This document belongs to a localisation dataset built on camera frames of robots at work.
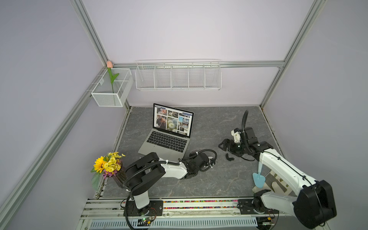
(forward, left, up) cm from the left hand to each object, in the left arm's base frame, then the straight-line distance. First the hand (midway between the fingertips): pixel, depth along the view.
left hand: (196, 153), depth 90 cm
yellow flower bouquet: (-13, +41, +21) cm, 48 cm away
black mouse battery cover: (-4, -21, -3) cm, 22 cm away
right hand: (-1, -16, +8) cm, 18 cm away
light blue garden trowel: (-18, -35, -3) cm, 40 cm away
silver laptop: (+18, +16, -2) cm, 24 cm away
